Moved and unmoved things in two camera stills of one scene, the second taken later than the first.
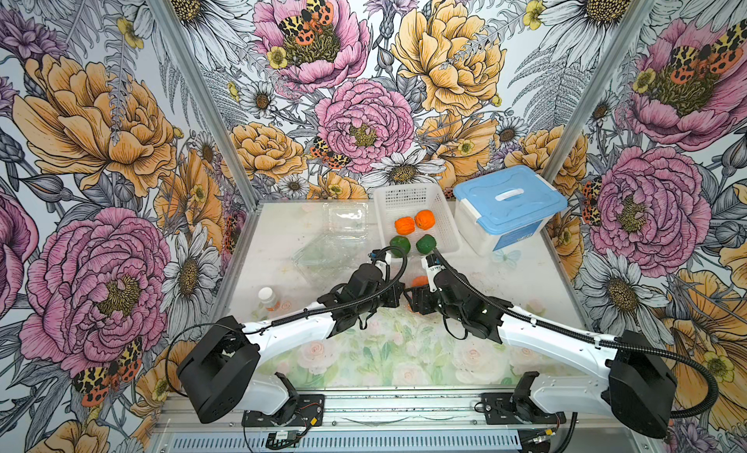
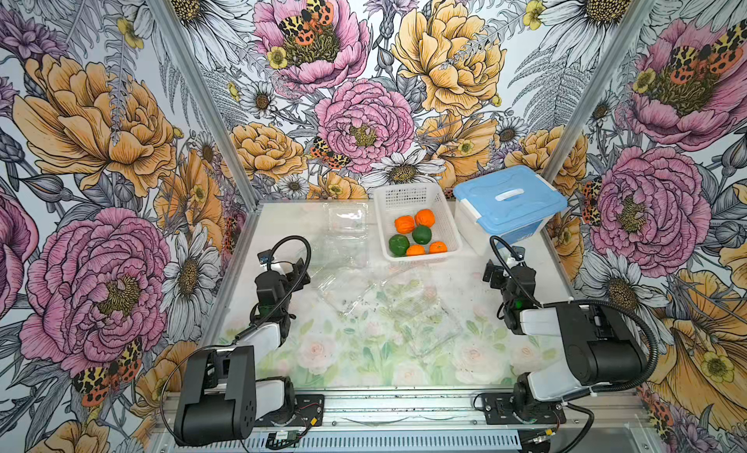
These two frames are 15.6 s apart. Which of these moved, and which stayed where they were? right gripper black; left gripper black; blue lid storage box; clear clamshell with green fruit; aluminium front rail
Moved: right gripper black; clear clamshell with green fruit; left gripper black
Stayed: blue lid storage box; aluminium front rail
